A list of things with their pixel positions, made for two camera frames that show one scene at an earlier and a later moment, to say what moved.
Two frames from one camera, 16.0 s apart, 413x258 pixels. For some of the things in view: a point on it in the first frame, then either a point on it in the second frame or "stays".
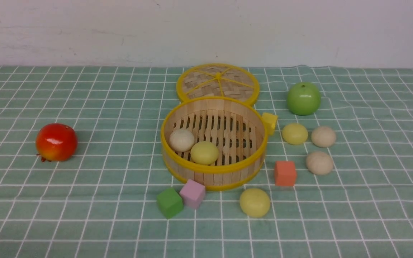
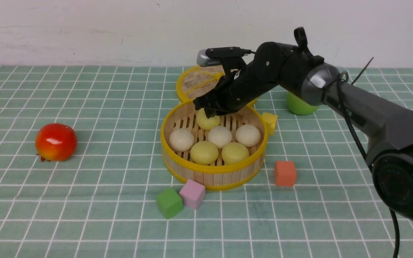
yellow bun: (204, 152) stays
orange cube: (285, 173) stays
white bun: (319, 163) to (248, 135)
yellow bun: (295, 134) to (205, 123)
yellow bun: (255, 202) to (233, 152)
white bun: (181, 140) stays
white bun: (323, 137) to (220, 136)
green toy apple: (303, 98) stays
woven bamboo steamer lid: (217, 79) stays
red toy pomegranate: (56, 142) stays
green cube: (169, 202) stays
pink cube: (193, 192) stays
